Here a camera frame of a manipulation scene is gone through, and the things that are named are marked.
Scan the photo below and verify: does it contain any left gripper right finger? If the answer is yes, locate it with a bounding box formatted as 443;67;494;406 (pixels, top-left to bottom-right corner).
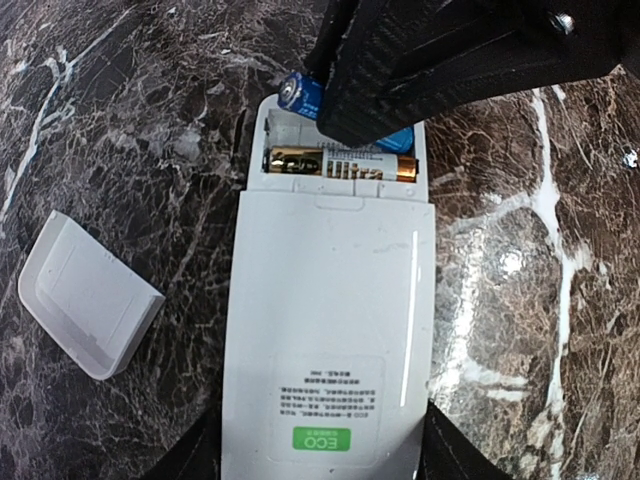
416;400;511;480

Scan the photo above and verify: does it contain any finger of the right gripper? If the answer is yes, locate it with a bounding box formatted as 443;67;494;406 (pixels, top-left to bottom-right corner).
304;0;359;83

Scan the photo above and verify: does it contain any gold AAA battery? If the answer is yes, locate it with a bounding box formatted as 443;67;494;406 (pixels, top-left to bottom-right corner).
263;146;419;183

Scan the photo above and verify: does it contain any blue AAA battery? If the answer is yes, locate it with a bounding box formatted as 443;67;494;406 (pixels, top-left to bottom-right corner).
277;72;415;154

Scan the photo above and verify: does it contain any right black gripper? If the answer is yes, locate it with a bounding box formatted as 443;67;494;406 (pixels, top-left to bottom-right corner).
316;1;639;146

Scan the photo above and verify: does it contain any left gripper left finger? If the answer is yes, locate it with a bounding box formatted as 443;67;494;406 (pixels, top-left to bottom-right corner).
142;408;221;480

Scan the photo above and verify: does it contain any white battery cover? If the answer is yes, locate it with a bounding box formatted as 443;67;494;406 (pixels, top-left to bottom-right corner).
18;210;165;381

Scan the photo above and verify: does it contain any white remote control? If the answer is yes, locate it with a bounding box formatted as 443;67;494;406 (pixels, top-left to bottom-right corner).
220;96;435;479

